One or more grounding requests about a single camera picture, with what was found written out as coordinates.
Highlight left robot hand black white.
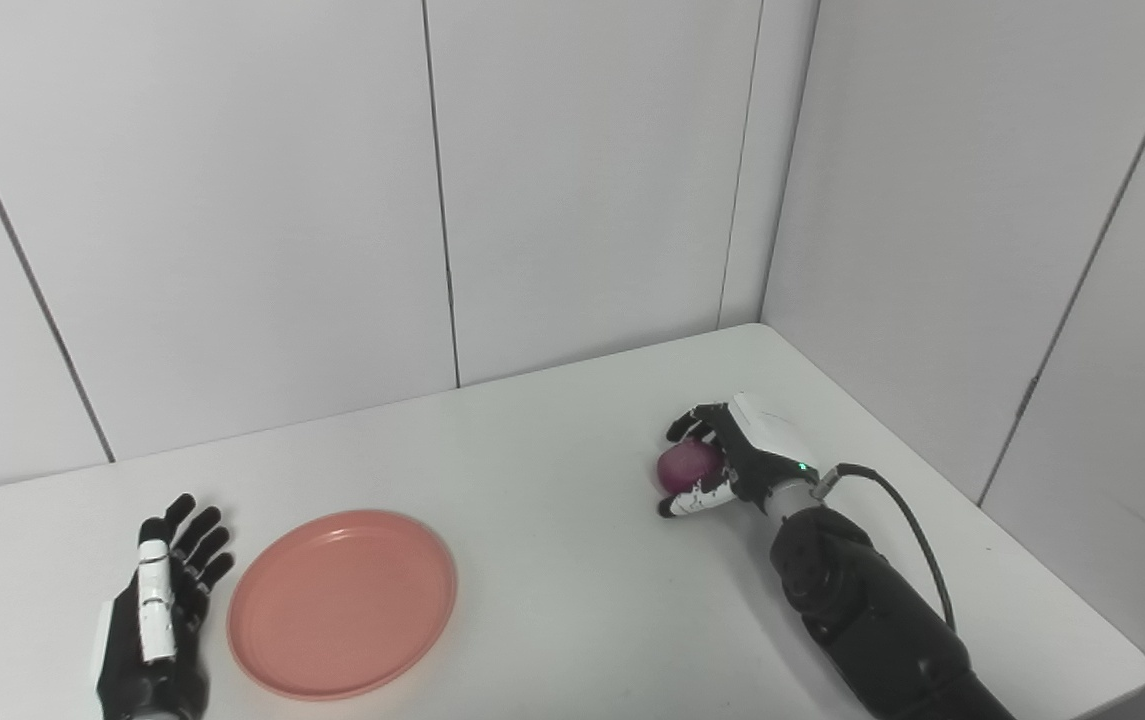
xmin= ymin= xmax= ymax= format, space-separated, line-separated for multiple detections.
xmin=92 ymin=493 xmax=236 ymax=720

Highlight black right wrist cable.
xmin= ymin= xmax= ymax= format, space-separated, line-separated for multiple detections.
xmin=810 ymin=463 xmax=958 ymax=633

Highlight purple red onion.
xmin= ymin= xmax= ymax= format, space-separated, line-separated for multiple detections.
xmin=655 ymin=438 xmax=728 ymax=495

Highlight pink round plate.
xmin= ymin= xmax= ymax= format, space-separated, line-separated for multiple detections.
xmin=226 ymin=510 xmax=459 ymax=701

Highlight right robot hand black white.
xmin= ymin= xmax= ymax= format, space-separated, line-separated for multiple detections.
xmin=658 ymin=393 xmax=821 ymax=519

